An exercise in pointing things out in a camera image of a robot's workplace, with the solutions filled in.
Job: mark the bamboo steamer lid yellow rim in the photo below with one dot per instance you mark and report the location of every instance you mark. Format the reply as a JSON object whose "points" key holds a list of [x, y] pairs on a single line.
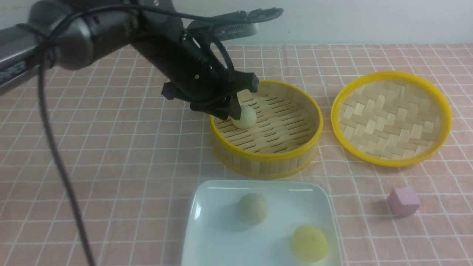
{"points": [[391, 118]]}

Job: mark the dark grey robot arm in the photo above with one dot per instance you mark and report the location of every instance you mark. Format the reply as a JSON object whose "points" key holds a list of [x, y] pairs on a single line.
{"points": [[75, 34]]}

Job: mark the white steamed bun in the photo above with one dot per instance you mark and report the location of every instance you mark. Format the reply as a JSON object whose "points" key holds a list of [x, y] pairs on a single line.
{"points": [[247, 119]]}

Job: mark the yellow steamed bun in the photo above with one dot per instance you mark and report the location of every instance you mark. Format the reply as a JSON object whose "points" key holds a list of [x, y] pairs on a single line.
{"points": [[309, 244]]}

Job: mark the pink cube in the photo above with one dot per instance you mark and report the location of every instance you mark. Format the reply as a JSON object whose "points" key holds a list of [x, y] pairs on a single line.
{"points": [[403, 201]]}

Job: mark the white square plate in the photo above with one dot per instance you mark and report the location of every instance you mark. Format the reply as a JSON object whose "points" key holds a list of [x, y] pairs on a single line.
{"points": [[217, 236]]}

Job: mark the bamboo steamer basket yellow rim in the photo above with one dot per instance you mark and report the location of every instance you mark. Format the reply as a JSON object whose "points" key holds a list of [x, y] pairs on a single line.
{"points": [[284, 139]]}

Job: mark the pale steamed bun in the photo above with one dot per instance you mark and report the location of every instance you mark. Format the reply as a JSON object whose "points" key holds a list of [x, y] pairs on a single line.
{"points": [[253, 209]]}

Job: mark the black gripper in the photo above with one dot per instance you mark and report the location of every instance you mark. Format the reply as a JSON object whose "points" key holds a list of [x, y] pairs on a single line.
{"points": [[198, 68]]}

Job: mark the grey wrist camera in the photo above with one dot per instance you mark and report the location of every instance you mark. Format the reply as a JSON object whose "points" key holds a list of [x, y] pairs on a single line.
{"points": [[235, 25]]}

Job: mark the pink grid tablecloth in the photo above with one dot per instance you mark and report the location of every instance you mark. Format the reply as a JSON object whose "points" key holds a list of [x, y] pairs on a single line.
{"points": [[135, 161]]}

